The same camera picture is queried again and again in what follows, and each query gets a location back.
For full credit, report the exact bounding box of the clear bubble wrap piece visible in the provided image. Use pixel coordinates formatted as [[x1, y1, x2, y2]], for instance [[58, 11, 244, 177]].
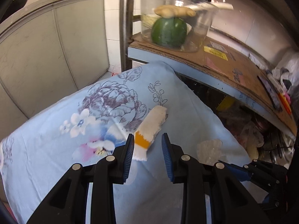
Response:
[[197, 139, 226, 166]]

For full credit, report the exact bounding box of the grey kitchen cabinet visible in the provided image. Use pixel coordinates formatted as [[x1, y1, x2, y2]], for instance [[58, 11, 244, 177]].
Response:
[[1, 0, 109, 138]]

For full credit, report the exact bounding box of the light blue floral tablecloth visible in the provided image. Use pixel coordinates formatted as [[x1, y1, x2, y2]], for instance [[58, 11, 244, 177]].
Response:
[[1, 62, 251, 223]]

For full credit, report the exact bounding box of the black smartphone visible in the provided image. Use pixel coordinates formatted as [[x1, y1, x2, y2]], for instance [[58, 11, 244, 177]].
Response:
[[257, 76, 282, 112]]

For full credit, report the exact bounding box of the metal rack shelf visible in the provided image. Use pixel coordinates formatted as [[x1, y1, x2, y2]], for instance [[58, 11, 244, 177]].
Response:
[[119, 0, 297, 140]]

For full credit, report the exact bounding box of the flattened cardboard sheet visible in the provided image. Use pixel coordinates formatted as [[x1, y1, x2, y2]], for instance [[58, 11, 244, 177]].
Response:
[[134, 34, 291, 123]]

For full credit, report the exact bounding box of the green squash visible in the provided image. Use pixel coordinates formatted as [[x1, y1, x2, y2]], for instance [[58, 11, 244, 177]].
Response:
[[151, 17, 187, 48]]

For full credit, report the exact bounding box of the clear plastic container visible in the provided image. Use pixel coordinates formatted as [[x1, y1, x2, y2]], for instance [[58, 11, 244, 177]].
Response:
[[140, 0, 218, 53]]

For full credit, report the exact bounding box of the ginger root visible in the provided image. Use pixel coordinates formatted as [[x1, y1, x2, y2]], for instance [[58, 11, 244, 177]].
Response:
[[154, 5, 196, 19]]

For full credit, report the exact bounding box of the white leek stalk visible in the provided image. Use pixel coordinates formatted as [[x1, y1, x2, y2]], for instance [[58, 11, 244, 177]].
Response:
[[186, 3, 234, 11]]

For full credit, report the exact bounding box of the black frying pan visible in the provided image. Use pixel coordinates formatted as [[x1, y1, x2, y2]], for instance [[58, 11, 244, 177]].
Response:
[[3, 0, 28, 19]]

